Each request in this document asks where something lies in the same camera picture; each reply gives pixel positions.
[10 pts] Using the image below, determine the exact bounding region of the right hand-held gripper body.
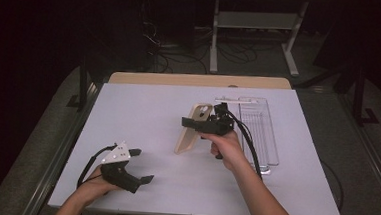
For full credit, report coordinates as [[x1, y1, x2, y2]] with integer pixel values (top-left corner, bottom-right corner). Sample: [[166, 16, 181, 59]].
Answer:
[[193, 107, 236, 162]]

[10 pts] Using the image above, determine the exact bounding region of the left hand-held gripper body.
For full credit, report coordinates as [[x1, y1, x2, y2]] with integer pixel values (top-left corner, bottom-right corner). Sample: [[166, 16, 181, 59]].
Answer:
[[98, 139, 144, 195]]

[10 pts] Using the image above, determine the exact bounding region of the beige phone case painting print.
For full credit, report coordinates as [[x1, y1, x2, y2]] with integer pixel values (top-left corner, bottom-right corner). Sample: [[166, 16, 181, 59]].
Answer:
[[173, 101, 214, 158]]

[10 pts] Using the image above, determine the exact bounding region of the person's right hand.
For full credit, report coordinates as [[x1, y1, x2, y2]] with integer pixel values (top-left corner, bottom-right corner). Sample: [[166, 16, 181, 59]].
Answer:
[[197, 127, 249, 174]]

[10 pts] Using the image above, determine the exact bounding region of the person's left hand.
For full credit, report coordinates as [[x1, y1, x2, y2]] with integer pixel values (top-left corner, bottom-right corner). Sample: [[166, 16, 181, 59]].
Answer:
[[75, 164, 123, 211]]

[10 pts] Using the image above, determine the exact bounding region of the clear ridged plastic tray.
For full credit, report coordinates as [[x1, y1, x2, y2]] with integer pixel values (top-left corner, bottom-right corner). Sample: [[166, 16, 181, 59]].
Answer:
[[234, 95, 284, 177]]

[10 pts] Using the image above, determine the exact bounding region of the light wooden table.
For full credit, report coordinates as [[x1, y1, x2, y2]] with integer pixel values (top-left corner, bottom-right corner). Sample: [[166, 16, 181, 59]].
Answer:
[[108, 66, 293, 96]]

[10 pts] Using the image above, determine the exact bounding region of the white metal stand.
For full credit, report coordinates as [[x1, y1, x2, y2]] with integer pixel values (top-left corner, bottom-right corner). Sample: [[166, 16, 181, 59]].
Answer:
[[208, 0, 310, 80]]

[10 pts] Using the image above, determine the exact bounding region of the black metal stand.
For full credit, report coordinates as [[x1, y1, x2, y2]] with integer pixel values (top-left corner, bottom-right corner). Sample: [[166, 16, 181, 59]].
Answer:
[[331, 62, 381, 129], [65, 51, 98, 114]]

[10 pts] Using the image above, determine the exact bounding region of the left hand-held gripper cable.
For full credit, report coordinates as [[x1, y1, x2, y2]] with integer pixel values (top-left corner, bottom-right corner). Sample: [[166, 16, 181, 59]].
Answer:
[[75, 141, 119, 192]]

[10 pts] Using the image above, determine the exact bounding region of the hand-held gripper cable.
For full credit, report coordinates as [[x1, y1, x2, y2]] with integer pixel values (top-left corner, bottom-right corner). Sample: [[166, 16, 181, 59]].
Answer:
[[222, 109, 268, 180], [75, 141, 119, 192]]

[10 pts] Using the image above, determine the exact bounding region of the right hand-held gripper cable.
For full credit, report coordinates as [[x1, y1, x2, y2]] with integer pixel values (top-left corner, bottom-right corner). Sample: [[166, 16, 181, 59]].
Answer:
[[222, 109, 268, 180]]

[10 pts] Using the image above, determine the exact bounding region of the aluminium frame rail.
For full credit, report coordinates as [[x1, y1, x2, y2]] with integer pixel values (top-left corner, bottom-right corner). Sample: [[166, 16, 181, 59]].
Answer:
[[21, 77, 105, 215], [332, 95, 381, 208]]

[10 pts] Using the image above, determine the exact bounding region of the tangle of black cables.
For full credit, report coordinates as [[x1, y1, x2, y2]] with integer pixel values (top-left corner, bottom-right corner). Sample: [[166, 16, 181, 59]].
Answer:
[[137, 17, 262, 80]]

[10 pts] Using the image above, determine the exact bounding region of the thin black cable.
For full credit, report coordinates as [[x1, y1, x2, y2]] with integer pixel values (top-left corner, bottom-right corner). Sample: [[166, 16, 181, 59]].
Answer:
[[316, 160, 347, 213]]

